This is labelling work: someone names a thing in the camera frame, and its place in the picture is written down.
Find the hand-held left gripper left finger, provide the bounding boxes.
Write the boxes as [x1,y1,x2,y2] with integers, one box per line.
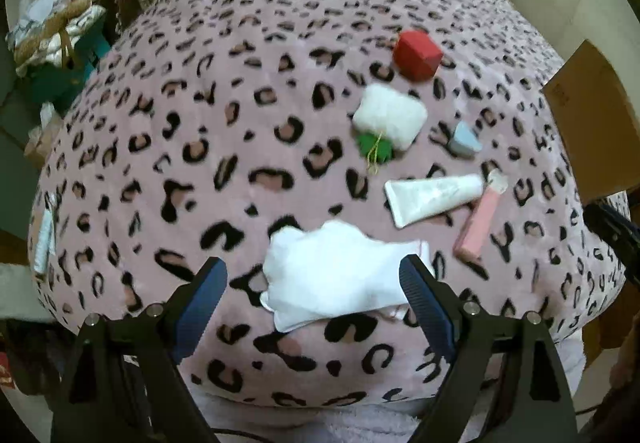
[50,257,230,443]

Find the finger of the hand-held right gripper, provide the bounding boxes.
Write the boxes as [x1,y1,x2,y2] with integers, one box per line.
[583,201,640,289]

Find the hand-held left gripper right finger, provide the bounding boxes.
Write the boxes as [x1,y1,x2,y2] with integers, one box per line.
[399,253,581,443]

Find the pink candy dispenser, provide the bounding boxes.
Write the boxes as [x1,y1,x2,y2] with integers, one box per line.
[452,169,508,260]

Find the brown cardboard box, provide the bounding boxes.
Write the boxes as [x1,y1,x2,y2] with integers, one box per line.
[542,39,640,206]

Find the white tube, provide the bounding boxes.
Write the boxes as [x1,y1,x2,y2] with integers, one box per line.
[384,173,486,229]

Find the white cloth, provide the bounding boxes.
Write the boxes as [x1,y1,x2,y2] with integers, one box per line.
[259,219,436,333]

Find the blue triangular case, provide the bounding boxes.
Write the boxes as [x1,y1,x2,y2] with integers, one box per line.
[446,122,485,159]

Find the white fluffy pouch green charm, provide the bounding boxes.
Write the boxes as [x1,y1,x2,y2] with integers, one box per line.
[351,84,428,174]

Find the red box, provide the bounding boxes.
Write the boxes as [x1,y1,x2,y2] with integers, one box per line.
[392,29,445,83]

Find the white oblong object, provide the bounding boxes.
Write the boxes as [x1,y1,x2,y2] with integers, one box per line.
[34,196,57,274]

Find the pink leopard print blanket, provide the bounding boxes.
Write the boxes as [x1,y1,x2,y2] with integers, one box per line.
[27,0,631,409]

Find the brown paper bag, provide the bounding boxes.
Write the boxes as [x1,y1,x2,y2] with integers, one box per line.
[24,116,63,169]

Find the green storage box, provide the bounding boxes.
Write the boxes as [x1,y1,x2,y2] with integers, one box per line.
[30,23,111,104]

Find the brown plush toy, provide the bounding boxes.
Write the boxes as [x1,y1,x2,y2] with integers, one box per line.
[15,0,96,59]

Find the wooden bed frame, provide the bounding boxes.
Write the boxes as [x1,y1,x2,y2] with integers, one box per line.
[582,193,640,374]

